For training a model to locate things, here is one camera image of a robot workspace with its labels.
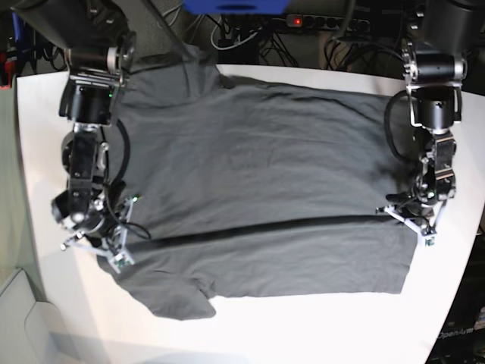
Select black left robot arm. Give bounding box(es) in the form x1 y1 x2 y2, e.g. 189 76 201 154
377 1 484 246

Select red black object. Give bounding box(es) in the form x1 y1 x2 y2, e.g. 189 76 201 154
0 52 16 89

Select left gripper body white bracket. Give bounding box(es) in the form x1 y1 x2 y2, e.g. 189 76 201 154
375 201 447 245

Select black power strip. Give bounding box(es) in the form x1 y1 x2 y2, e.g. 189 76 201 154
286 14 371 33

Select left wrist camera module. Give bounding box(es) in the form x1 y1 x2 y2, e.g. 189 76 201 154
419 234 436 247

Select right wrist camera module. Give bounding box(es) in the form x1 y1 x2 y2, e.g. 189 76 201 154
108 252 135 274

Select dark grey t-shirt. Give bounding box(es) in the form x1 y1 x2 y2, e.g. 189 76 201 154
99 53 416 320

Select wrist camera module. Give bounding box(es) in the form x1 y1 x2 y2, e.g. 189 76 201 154
419 234 436 247
108 252 135 274

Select blue box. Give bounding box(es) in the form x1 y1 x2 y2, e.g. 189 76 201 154
183 0 289 14

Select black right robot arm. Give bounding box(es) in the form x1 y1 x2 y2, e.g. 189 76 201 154
7 1 136 273

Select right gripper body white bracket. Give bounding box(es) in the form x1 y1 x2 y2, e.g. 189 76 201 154
59 193 139 264

